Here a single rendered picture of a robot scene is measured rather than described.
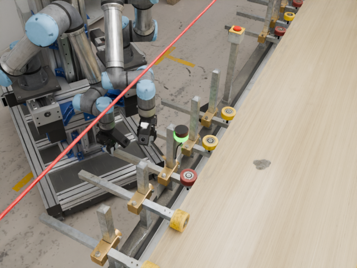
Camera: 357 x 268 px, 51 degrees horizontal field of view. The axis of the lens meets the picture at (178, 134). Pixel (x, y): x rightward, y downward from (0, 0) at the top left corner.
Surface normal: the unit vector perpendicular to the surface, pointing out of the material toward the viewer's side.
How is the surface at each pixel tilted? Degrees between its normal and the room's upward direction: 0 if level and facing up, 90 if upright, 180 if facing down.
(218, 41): 0
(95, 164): 0
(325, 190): 0
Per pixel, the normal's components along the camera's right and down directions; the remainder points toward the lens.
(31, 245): 0.03, -0.70
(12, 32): 0.86, 0.37
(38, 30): -0.26, 0.62
